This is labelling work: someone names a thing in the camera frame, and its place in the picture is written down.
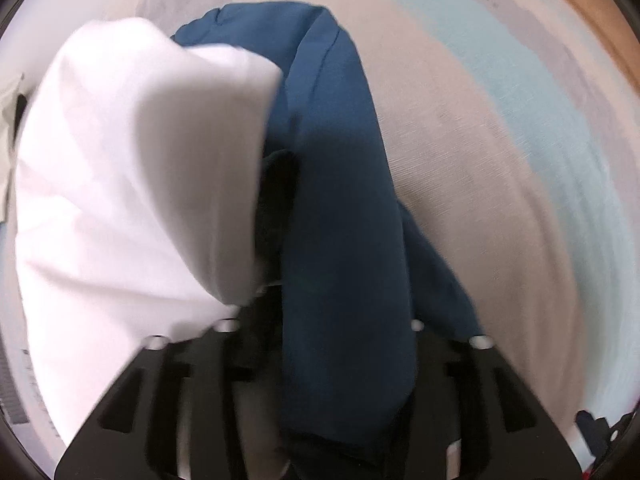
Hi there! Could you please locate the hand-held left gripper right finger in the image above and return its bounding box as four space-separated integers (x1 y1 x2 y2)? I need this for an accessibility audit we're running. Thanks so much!
407 317 585 480

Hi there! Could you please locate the white hoodie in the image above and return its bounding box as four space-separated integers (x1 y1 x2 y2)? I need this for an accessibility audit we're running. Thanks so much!
12 16 285 480

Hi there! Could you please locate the blue garment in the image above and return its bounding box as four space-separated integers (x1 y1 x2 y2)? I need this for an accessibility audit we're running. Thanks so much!
171 1 485 480

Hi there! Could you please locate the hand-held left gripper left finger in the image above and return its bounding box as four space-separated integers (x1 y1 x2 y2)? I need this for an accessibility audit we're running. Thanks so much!
54 150 302 480

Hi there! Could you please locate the dark cloth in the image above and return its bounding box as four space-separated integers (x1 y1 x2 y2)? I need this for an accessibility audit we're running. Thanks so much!
574 409 632 463

